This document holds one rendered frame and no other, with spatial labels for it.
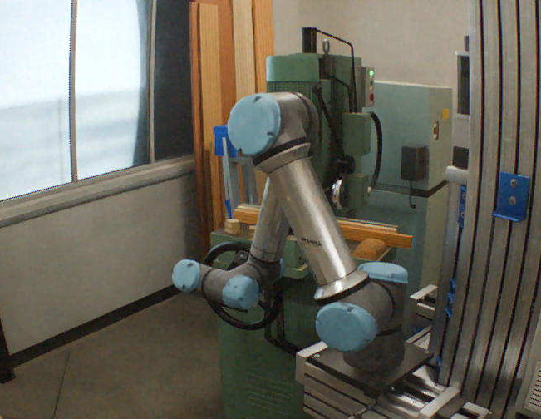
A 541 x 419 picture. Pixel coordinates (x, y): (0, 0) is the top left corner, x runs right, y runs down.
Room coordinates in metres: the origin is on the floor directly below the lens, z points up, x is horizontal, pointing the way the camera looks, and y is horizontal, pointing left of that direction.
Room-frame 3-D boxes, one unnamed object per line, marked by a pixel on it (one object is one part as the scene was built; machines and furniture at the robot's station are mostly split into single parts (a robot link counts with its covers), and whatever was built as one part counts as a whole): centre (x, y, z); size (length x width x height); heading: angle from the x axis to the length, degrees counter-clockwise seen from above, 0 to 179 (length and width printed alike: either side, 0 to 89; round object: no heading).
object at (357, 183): (1.89, -0.30, 1.02); 0.09 x 0.07 x 0.12; 61
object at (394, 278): (1.05, -0.24, 0.98); 0.13 x 0.12 x 0.14; 147
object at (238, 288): (1.13, 0.08, 0.97); 0.11 x 0.11 x 0.08; 57
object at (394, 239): (1.75, -0.16, 0.92); 0.67 x 0.02 x 0.04; 61
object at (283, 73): (1.80, -0.08, 1.35); 0.18 x 0.18 x 0.31
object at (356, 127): (1.91, -0.31, 1.23); 0.09 x 0.08 x 0.15; 151
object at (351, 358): (1.06, -0.24, 0.87); 0.15 x 0.15 x 0.10
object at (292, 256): (1.60, -0.05, 0.92); 0.15 x 0.13 x 0.09; 61
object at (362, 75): (2.01, -0.35, 1.40); 0.10 x 0.06 x 0.16; 151
